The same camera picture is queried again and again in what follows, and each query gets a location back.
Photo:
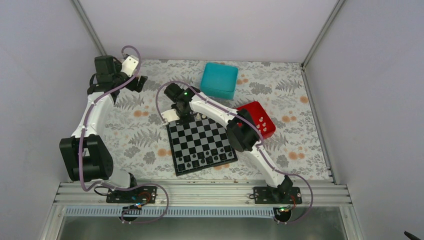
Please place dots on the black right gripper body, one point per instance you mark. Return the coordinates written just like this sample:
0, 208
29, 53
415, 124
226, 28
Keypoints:
188, 118

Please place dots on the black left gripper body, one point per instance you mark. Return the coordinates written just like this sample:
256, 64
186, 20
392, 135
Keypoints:
132, 87

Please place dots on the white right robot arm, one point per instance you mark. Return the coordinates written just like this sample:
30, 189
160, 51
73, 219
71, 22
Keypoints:
241, 131

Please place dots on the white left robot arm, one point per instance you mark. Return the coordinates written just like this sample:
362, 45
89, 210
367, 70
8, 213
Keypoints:
85, 152

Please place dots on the black white chessboard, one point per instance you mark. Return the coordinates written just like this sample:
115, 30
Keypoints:
190, 141

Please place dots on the teal square box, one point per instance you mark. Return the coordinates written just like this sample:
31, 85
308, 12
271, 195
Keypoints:
219, 80

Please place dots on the floral table mat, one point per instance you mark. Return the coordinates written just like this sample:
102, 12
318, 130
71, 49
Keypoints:
138, 142

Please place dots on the red piece tray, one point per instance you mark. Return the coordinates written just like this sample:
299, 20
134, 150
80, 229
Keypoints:
260, 117

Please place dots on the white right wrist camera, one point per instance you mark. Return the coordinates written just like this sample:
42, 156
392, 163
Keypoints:
169, 116

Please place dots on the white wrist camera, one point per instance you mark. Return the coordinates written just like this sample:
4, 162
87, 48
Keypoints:
129, 65
169, 116

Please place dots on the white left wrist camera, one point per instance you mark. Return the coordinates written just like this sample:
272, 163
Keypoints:
129, 65

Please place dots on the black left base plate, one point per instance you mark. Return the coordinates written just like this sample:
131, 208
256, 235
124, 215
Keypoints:
141, 195

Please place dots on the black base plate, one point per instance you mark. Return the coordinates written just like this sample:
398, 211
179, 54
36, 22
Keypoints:
141, 195
263, 195

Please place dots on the aluminium rail frame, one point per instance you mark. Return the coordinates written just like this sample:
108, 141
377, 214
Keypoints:
224, 193

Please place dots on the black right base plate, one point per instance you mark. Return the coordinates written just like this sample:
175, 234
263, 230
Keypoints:
263, 195

